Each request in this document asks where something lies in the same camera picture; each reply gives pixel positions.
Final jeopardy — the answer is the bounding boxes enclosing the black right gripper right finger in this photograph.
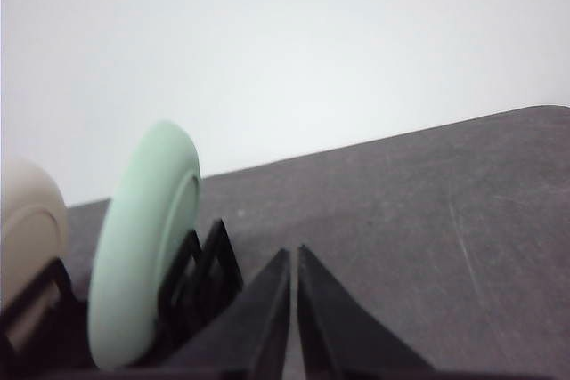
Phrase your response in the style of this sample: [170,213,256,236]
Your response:
[297,245,439,380]

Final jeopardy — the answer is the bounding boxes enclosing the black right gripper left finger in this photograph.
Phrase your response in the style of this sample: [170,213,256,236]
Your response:
[153,248,291,380]

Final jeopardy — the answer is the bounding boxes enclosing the white plate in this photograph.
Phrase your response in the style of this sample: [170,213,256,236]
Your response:
[3,158,69,347]

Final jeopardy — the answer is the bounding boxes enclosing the black dish rack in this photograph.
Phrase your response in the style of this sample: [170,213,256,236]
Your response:
[0,219,244,380]

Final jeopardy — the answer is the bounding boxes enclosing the green plate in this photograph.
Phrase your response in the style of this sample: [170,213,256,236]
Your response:
[87,122,201,370]

